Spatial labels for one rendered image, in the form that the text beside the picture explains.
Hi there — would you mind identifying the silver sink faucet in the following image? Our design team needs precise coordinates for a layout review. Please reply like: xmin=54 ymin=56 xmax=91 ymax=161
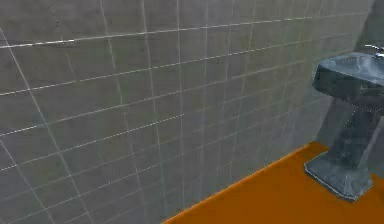
xmin=364 ymin=44 xmax=384 ymax=60

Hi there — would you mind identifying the dark grey pedestal sink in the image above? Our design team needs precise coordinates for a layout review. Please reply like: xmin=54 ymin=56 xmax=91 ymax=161
xmin=303 ymin=52 xmax=384 ymax=202

